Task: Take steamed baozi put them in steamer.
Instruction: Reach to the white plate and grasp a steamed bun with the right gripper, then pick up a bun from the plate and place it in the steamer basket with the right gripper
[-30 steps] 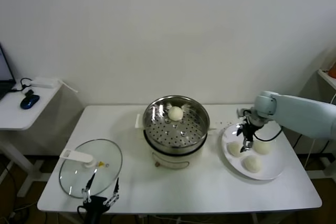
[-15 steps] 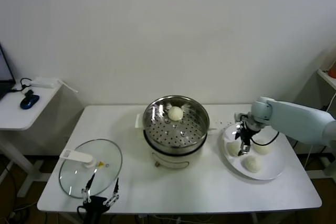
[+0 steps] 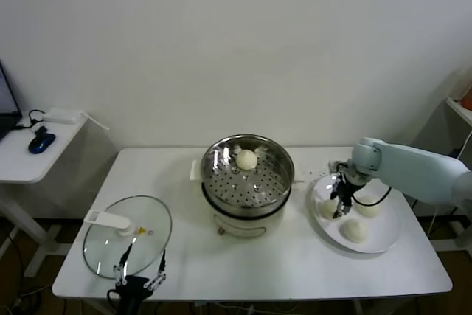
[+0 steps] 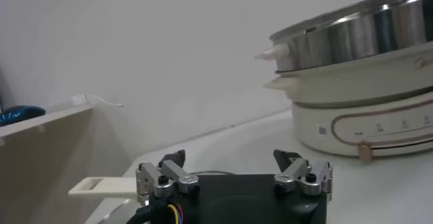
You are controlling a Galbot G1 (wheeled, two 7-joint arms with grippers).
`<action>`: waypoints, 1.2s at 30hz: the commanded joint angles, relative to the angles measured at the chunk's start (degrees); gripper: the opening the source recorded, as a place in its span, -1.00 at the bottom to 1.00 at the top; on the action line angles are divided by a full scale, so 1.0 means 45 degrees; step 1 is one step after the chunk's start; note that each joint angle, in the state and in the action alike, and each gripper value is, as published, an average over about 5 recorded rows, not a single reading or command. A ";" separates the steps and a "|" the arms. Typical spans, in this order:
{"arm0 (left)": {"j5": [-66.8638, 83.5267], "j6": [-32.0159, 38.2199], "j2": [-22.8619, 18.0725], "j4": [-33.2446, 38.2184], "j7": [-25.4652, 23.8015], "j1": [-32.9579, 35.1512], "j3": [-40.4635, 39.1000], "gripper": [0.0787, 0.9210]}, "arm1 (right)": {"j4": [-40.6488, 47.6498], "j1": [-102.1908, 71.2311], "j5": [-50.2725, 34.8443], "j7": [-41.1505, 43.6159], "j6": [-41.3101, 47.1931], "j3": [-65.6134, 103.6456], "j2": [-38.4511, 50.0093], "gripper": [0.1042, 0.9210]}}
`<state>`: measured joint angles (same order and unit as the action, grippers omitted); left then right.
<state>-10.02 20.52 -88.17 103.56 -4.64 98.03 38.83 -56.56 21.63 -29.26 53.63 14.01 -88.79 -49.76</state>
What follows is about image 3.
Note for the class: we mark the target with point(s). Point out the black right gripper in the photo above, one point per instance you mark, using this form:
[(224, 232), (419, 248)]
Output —
[(346, 191)]

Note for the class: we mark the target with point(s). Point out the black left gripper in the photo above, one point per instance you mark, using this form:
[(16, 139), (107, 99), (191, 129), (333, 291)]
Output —
[(134, 285)]

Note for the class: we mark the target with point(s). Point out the white steamed baozi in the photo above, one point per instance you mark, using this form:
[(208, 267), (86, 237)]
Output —
[(246, 160), (368, 207), (326, 208), (354, 231)]

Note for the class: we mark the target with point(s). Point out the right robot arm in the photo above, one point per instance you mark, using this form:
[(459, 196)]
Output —
[(413, 171)]

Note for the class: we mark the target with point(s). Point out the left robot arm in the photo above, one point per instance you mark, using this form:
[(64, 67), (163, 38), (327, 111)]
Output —
[(130, 304)]

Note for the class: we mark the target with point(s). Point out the steel perforated steamer basket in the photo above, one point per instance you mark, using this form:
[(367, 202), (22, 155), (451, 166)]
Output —
[(258, 186)]

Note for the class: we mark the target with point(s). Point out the white round plate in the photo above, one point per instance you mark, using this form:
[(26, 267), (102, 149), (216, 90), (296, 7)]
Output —
[(383, 230)]

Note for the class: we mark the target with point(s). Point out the blue computer mouse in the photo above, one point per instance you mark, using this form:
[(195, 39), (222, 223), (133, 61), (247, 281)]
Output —
[(41, 143)]

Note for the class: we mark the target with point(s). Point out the white side table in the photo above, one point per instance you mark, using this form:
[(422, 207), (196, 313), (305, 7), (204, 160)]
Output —
[(22, 160)]

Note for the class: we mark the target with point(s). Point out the orange object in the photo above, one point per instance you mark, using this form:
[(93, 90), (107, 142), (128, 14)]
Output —
[(467, 101)]

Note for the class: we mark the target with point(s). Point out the white power strip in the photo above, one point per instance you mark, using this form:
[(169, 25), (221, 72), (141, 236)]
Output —
[(60, 116)]

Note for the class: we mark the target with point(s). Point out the black laptop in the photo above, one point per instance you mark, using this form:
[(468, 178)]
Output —
[(5, 108)]

